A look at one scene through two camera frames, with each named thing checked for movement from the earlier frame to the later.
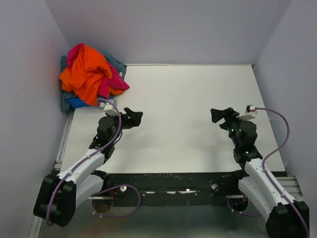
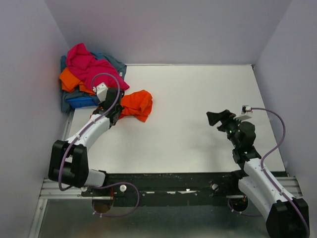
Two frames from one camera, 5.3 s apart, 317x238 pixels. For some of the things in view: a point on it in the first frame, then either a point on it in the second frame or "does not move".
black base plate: x=170 y=189 does not move
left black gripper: x=134 y=119 → x=121 y=108
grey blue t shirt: x=119 y=68 does not move
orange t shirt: x=84 y=76 → x=137 y=104
